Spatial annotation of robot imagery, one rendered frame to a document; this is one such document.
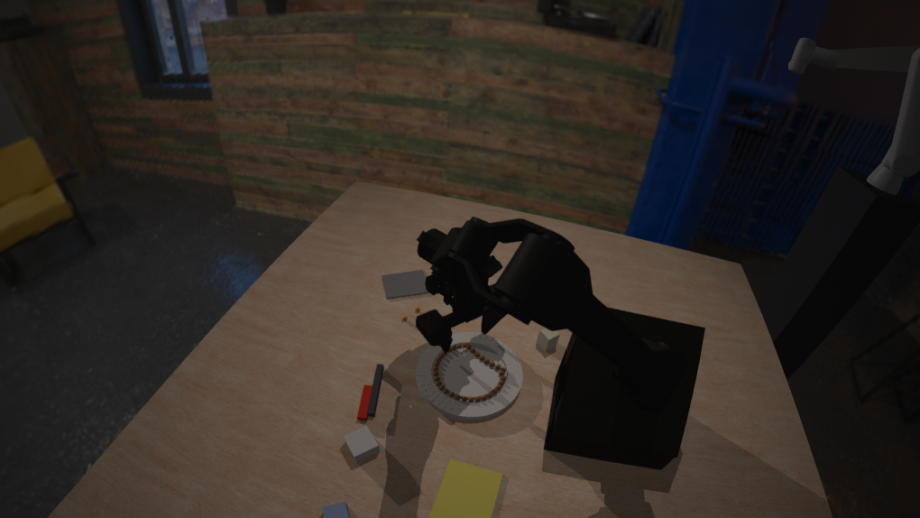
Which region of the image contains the yellow flat bar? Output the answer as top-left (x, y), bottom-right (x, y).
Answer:
top-left (428, 459), bottom-right (502, 518)

